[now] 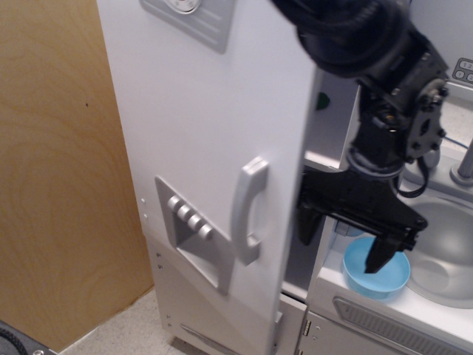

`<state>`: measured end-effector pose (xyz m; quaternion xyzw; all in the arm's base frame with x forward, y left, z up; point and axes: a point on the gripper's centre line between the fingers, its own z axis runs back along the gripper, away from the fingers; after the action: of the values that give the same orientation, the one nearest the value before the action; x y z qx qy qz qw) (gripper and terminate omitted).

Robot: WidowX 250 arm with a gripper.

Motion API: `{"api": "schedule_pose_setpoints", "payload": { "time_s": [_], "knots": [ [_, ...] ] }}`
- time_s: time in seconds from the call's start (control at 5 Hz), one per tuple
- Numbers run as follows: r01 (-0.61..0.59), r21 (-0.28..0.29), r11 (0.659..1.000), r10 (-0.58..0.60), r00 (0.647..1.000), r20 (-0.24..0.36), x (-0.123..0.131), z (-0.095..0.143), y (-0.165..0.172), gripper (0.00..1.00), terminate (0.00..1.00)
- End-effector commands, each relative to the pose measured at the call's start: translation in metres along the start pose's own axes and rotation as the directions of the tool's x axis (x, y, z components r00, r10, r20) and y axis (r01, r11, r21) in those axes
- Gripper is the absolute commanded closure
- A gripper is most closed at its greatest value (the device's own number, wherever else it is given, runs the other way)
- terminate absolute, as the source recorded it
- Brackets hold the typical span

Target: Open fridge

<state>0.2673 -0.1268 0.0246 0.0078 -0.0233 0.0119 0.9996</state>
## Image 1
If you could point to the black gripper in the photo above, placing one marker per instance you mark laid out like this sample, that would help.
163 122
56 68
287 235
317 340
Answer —
368 205

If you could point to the toy microwave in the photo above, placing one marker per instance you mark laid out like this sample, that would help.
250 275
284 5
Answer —
448 25

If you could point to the grey toy faucet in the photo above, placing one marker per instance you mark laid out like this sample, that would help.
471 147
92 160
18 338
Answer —
461 173

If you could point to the grey ice dispenser panel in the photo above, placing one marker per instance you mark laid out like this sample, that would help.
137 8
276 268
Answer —
196 238

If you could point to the white lower freezer door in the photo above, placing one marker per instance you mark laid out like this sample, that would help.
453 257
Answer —
194 311

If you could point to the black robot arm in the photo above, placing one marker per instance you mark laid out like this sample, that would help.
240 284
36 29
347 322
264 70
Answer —
402 80

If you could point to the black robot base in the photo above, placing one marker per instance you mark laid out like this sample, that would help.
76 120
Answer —
15 342

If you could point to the grey toy telephone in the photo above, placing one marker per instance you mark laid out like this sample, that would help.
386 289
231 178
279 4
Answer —
347 230

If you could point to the blue plastic bowl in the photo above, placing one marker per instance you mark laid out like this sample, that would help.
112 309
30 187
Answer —
383 284

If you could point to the wooden board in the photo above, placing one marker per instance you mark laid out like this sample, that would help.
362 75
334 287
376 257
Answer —
72 251

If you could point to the grey toy sink basin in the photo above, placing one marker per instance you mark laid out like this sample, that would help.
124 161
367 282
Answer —
441 261

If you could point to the grey fridge door handle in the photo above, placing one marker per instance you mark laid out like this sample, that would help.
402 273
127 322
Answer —
252 180

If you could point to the white toy kitchen cabinet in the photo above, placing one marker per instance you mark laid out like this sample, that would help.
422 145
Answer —
315 273

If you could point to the grey fridge top badge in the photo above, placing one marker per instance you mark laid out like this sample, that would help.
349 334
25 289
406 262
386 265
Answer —
208 22

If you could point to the purple toy eggplant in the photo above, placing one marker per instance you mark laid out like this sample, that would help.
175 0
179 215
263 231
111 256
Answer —
323 101

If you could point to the white toy fridge door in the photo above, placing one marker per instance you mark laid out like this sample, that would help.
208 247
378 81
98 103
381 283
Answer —
194 118

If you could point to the grey oven vent panel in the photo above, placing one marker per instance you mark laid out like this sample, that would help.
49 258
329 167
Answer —
395 332

